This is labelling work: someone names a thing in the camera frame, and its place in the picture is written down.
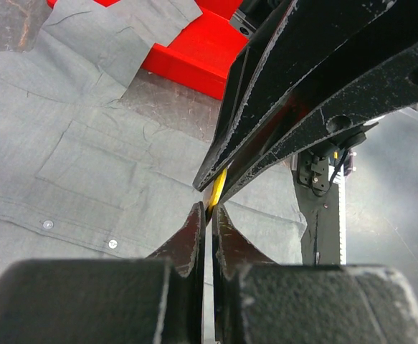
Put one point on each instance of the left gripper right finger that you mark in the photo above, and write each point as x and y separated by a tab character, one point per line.
257	300

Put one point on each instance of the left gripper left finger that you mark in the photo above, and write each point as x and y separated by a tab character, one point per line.
158	299

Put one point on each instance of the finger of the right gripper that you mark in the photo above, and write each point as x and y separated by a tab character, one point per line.
266	94
391	86

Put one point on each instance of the yellow floral round brooch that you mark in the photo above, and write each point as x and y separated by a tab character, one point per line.
217	189

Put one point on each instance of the grey shirt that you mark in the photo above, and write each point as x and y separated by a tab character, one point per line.
97	156

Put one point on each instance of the red plastic bin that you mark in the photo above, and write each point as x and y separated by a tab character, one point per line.
188	42

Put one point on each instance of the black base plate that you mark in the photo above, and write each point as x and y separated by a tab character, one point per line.
319	202

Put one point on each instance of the grey slotted cable duct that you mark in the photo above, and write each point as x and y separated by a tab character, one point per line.
342	216

